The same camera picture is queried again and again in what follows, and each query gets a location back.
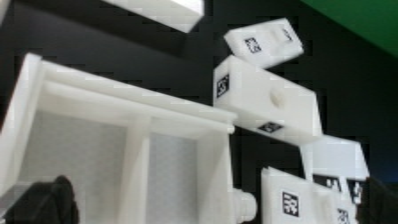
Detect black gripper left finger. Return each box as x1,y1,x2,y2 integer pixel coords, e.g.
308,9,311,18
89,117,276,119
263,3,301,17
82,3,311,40
2,175,80,224

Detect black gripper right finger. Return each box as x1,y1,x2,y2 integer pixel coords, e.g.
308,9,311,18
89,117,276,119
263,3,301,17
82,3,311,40
356,177,398,224

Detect white cabinet body box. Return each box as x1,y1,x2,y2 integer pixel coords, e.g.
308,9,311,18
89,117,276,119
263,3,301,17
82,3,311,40
0,54,258,224

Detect white cabinet door panel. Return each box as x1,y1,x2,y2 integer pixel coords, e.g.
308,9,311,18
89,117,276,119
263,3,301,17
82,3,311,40
262,167,359,224

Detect white cabinet top block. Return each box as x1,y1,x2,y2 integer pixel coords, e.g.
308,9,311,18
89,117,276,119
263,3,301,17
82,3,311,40
214,56,324,146

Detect white marker sheet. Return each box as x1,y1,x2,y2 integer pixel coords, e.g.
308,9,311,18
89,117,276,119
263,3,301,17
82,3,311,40
301,135,370,204

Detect white L-shaped fence wall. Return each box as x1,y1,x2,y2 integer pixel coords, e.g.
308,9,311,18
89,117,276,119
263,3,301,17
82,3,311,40
103,0,205,33

